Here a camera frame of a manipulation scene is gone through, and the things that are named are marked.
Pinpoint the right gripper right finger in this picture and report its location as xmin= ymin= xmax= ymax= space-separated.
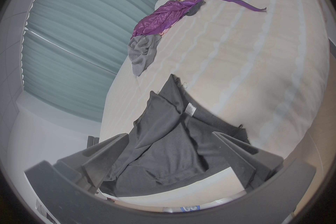
xmin=212 ymin=131 xmax=285 ymax=190

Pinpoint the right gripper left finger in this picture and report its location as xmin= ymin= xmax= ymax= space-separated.
xmin=53 ymin=133 xmax=130 ymax=190

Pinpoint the black T-shirt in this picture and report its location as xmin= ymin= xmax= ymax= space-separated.
xmin=100 ymin=74 xmax=251 ymax=197

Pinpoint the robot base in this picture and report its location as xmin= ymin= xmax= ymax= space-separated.
xmin=161 ymin=197 xmax=232 ymax=214

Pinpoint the bed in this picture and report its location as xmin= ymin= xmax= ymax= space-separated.
xmin=98 ymin=0 xmax=332 ymax=211

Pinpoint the black chest of drawers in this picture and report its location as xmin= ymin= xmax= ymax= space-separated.
xmin=87 ymin=136 xmax=99 ymax=149

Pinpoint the blue-green curtain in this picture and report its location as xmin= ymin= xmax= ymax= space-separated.
xmin=22 ymin=31 xmax=119 ymax=124
xmin=26 ymin=0 xmax=161 ymax=74

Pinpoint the grey knit garment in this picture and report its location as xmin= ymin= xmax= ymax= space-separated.
xmin=127 ymin=34 xmax=163 ymax=77

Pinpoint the black lace garment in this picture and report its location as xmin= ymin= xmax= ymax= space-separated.
xmin=186 ymin=0 xmax=206 ymax=17

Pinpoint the purple satin garment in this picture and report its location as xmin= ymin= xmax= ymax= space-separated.
xmin=131 ymin=0 xmax=267 ymax=40

